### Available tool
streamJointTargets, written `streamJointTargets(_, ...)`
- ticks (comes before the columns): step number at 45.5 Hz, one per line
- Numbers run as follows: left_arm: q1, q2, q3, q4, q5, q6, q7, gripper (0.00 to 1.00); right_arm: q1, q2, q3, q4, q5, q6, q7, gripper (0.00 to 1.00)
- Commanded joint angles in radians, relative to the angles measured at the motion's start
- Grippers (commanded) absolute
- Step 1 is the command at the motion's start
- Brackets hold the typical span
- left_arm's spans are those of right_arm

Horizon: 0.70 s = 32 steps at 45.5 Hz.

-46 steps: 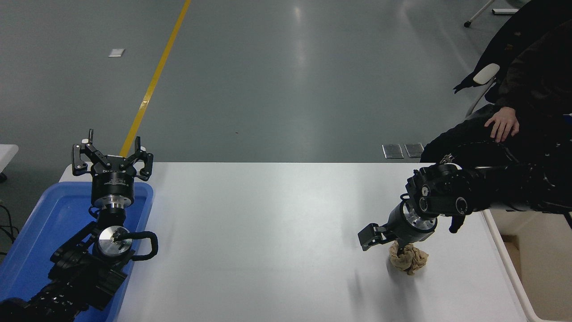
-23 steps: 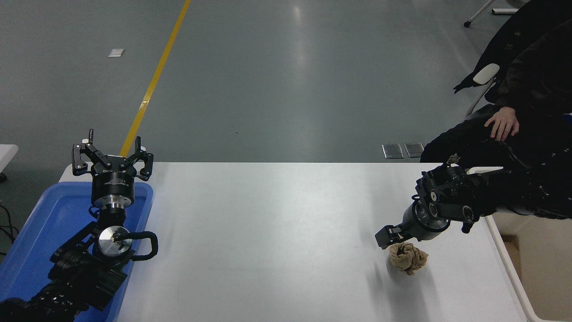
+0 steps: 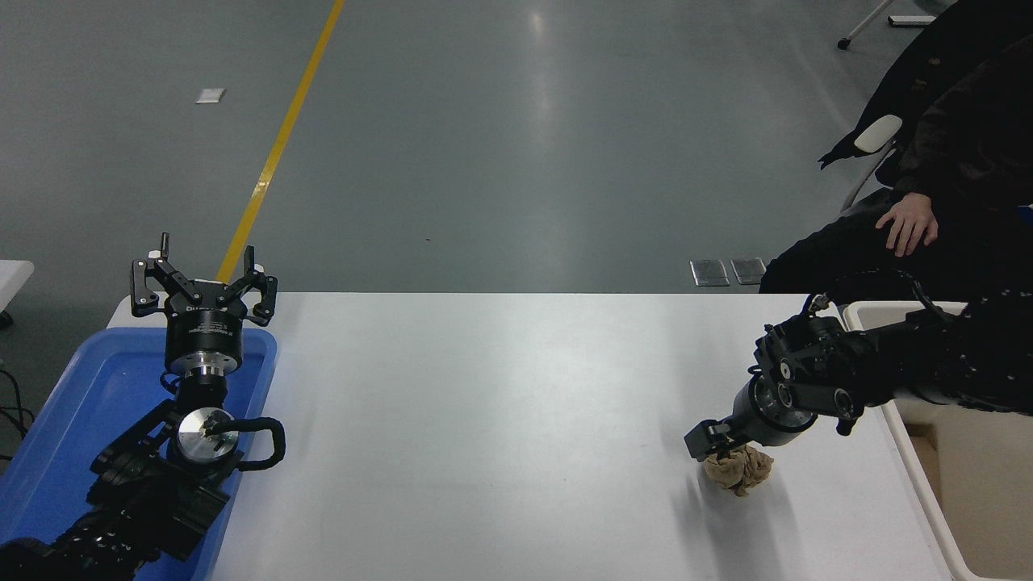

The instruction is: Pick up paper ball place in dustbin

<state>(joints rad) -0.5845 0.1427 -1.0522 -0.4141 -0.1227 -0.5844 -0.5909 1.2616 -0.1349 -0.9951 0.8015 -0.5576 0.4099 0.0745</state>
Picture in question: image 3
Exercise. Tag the tan paper ball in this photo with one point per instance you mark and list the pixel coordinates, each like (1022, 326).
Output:
(746, 474)

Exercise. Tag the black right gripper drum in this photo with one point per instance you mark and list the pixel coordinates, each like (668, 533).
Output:
(754, 415)

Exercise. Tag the black jacket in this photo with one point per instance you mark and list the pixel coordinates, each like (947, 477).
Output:
(928, 48)

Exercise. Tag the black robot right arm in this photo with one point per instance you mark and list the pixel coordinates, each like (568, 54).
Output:
(968, 355)

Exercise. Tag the seated person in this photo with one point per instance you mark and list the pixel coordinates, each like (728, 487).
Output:
(847, 250)

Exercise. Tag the metal floor plate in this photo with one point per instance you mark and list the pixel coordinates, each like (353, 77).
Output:
(748, 271)
(709, 273)

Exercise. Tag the grey chair with white armrest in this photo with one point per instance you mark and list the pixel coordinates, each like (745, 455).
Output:
(878, 133)

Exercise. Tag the seated person's hand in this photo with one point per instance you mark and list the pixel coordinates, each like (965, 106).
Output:
(912, 222)

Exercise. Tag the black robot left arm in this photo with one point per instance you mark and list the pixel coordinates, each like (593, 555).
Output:
(137, 492)

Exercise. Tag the blue plastic tray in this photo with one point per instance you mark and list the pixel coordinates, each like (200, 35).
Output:
(81, 403)

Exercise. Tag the small white side table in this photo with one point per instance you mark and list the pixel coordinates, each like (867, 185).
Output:
(12, 282)

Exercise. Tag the large pale bin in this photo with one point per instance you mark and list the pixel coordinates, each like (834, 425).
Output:
(980, 524)

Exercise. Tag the white wheeled chair leg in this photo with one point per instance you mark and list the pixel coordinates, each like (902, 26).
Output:
(865, 22)

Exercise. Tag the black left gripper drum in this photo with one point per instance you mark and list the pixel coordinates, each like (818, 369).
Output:
(205, 335)

